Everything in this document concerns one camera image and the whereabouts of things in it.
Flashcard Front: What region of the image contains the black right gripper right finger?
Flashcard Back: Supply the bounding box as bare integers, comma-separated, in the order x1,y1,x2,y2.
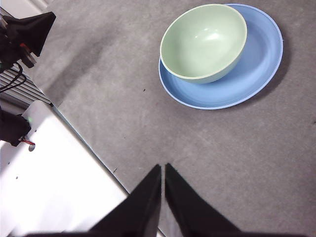
164,162,316,237

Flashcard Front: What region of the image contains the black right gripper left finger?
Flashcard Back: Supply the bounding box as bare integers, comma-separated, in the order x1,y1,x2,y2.
24,164,162,237

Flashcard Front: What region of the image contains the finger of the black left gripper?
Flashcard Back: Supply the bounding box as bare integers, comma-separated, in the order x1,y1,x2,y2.
9,11,56,58

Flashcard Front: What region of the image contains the blue round plate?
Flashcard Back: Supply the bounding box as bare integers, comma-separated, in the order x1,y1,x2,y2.
158,3,283,110

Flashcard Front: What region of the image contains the green ribbed bowl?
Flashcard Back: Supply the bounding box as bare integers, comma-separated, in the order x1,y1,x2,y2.
159,4,248,84

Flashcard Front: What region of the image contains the thin black cable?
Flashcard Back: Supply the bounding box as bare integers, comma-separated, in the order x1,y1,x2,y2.
0,63,27,93

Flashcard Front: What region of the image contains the grey ribbed aluminium rail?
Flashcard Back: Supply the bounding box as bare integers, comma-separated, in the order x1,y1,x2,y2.
0,63,54,108

